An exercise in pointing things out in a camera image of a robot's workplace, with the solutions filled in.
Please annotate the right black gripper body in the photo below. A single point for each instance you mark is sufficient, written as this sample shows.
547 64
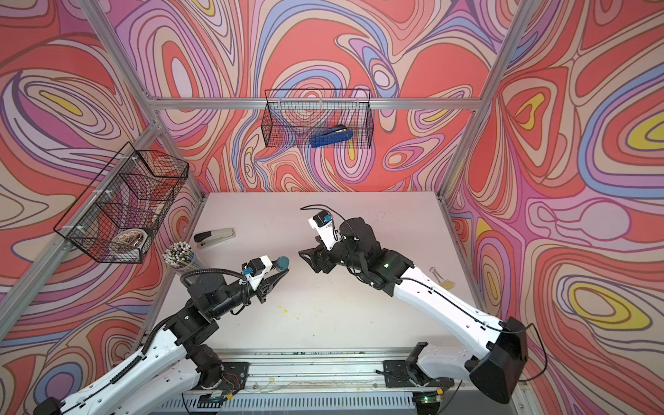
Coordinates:
339 255

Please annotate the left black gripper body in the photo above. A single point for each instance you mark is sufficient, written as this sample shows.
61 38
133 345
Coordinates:
260 298

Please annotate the teal paint jar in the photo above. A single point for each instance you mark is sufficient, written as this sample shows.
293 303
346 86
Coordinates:
282 263

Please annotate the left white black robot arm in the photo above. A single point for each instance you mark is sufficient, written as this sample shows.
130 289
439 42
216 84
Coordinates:
174 358

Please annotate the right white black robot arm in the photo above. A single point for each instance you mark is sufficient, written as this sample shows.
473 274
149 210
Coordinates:
496 349

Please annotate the grey stapler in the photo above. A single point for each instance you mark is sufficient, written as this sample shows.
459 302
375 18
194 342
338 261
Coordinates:
214 237

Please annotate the cup of pencils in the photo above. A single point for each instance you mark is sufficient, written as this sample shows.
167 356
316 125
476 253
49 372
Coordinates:
181 257

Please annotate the gold binder clip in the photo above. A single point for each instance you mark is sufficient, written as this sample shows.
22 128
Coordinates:
443 282

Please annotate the blue stapler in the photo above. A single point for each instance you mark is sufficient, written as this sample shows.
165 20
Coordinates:
332 136

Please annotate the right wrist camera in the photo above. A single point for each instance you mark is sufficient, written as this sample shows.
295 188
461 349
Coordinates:
323 223

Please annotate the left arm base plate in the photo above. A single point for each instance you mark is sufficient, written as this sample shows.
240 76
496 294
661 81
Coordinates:
229 376

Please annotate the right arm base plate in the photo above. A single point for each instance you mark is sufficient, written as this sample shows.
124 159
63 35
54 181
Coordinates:
402 374

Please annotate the back black wire basket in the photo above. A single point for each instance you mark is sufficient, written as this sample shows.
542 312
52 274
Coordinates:
292 115

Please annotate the black wire basket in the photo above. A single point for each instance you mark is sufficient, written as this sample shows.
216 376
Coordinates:
135 189
292 115

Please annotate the left black wire basket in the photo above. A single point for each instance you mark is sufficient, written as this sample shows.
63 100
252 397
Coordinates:
135 189

